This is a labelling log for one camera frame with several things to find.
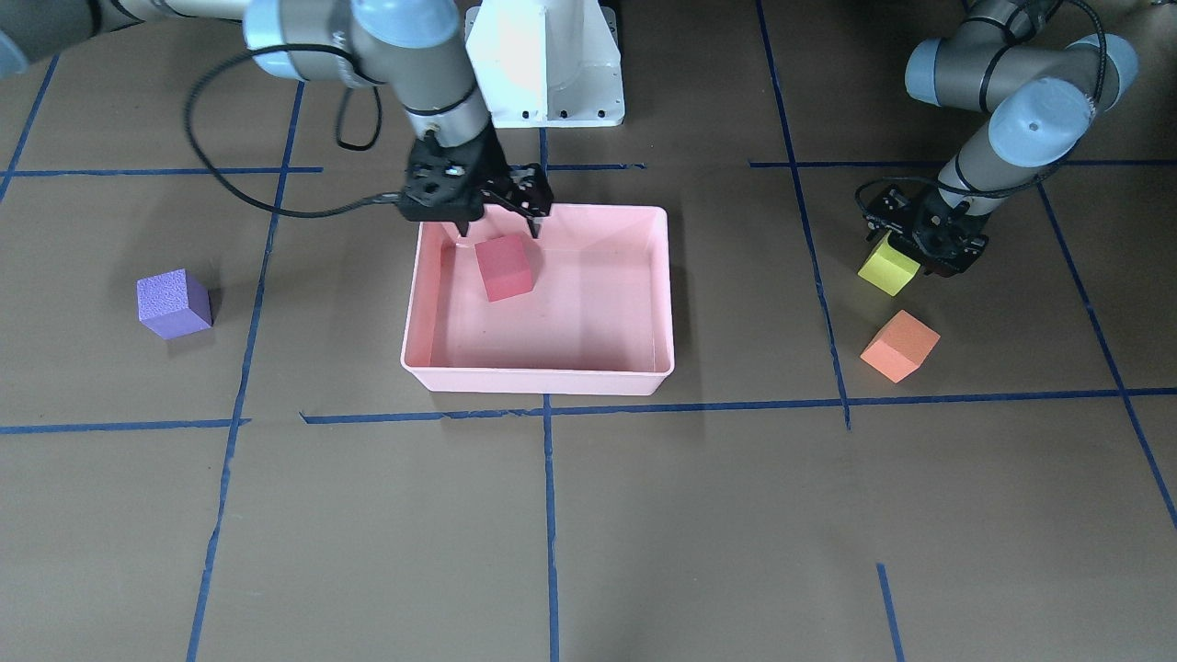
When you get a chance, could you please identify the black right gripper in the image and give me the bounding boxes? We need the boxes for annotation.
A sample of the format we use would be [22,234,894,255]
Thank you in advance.
[399,130,554,240]

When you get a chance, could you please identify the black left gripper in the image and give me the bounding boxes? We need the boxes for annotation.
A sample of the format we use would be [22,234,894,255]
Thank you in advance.
[856,183,989,278]

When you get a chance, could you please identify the pink foam block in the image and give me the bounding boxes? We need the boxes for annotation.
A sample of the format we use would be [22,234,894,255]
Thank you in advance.
[474,234,534,302]

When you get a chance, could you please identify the yellow foam block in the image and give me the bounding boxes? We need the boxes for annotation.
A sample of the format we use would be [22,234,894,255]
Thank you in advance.
[857,232,922,297]

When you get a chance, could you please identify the purple foam block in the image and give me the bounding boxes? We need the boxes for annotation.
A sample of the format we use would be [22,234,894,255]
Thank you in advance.
[135,269,211,340]

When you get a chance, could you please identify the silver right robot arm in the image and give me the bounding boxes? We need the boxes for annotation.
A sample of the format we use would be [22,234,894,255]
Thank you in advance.
[1,1,554,237]

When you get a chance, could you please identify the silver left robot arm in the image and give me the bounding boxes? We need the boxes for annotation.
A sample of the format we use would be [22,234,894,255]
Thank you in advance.
[859,1,1141,278]

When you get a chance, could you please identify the pink plastic bin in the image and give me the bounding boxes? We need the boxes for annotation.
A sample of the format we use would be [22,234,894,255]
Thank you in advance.
[401,204,676,395]

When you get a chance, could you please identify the orange foam block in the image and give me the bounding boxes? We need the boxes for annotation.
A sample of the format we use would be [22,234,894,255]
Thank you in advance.
[859,310,940,382]

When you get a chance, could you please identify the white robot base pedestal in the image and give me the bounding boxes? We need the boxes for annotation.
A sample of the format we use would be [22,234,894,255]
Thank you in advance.
[465,1,626,130]

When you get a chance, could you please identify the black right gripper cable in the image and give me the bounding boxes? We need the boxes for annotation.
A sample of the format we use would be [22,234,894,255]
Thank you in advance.
[184,44,406,220]

